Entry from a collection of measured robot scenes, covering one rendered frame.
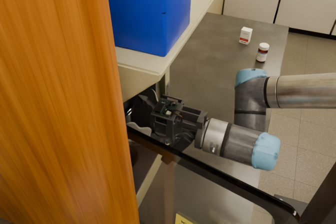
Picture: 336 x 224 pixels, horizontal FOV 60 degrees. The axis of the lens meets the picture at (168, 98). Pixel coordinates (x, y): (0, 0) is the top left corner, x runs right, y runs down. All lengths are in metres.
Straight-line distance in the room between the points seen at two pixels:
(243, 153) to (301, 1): 3.10
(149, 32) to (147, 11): 0.03
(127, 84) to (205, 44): 1.15
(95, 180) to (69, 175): 0.05
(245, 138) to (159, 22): 0.34
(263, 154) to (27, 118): 0.42
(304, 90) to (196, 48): 0.89
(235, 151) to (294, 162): 1.70
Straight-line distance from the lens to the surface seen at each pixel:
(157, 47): 0.38
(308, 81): 0.68
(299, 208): 2.09
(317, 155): 2.42
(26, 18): 0.30
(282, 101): 0.69
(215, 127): 0.62
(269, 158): 0.61
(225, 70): 1.34
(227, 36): 1.60
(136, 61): 0.38
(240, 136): 0.61
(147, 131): 0.65
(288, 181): 2.19
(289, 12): 3.68
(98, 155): 0.39
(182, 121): 0.62
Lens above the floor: 1.72
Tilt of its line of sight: 42 degrees down
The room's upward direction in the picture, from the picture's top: straight up
